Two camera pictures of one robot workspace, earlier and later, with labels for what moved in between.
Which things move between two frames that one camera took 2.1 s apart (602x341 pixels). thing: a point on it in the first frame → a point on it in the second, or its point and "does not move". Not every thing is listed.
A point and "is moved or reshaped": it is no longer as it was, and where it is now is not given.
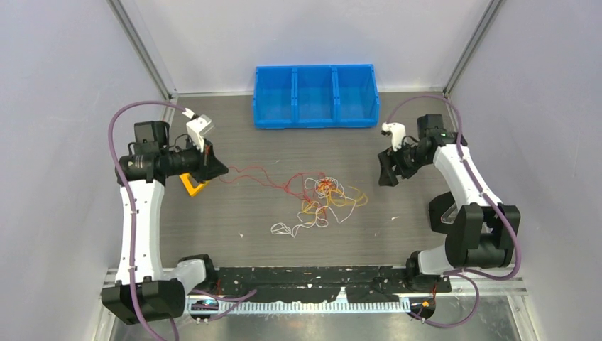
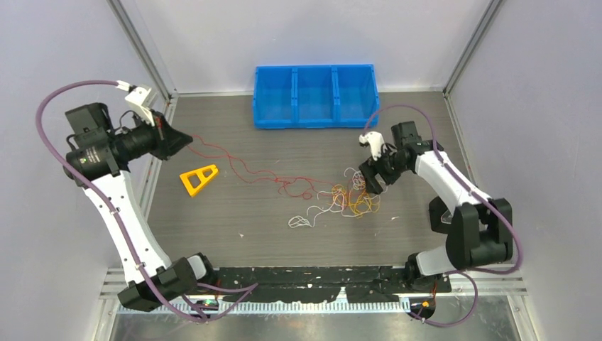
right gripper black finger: x=387 y=176 → x=372 y=183
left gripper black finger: x=216 y=167 → x=174 y=140
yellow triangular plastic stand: x=187 y=182 does not move
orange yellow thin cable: x=334 y=194 is moved or reshaped
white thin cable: x=317 y=214 → x=351 y=201
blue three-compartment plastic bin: x=315 y=96 does not move
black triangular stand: x=442 y=212 does not move
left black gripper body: x=201 y=163 → x=160 y=147
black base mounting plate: x=362 y=283 does not move
